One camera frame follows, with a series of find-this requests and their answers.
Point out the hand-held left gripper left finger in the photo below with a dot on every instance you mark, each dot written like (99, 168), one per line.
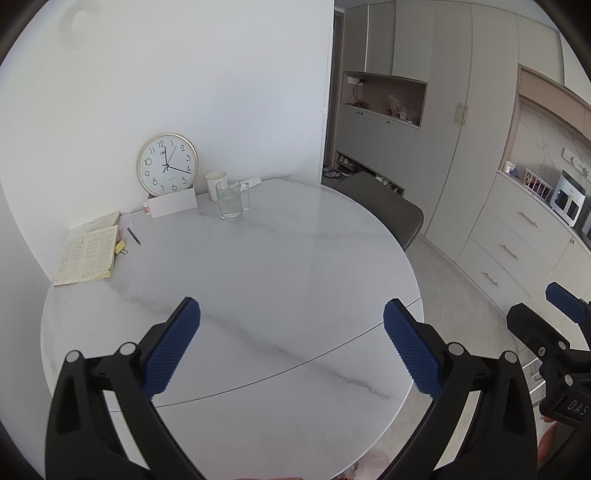
(173, 346)

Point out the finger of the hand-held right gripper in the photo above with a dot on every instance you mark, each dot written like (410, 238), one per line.
(531, 323)
(565, 300)

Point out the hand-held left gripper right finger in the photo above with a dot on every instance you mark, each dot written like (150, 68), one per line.
(415, 350)

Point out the white slotted waste bin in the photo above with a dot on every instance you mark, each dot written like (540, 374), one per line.
(369, 467)

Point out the person's right hand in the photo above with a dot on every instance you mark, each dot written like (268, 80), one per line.
(547, 438)

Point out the black kitchen appliance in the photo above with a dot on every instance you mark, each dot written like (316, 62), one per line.
(586, 233)

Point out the grey drawer cabinet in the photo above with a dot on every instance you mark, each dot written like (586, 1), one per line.
(508, 230)

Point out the white countertop oven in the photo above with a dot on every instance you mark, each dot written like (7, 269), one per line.
(568, 198)

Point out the black pen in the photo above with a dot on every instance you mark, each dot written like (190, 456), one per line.
(134, 236)

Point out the white dish rack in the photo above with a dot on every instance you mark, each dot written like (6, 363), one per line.
(538, 181)

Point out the open notebook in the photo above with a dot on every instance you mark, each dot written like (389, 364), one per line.
(87, 249)

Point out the white card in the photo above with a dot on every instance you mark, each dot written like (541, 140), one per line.
(173, 203)

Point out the grey chair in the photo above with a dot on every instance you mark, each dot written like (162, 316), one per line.
(388, 207)

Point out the glass mug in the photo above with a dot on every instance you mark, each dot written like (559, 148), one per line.
(228, 201)

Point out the white paper cup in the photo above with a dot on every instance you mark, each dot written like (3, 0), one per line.
(213, 184)

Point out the grey tall cabinet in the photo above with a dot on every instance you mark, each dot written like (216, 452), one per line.
(438, 161)

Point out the clear plastic bag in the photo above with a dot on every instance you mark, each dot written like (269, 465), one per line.
(404, 110)

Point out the white power outlet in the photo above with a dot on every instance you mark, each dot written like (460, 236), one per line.
(355, 81)

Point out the white wall socket strip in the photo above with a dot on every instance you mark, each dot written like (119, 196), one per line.
(577, 161)

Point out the round white wall clock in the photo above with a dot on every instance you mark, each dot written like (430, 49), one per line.
(166, 164)

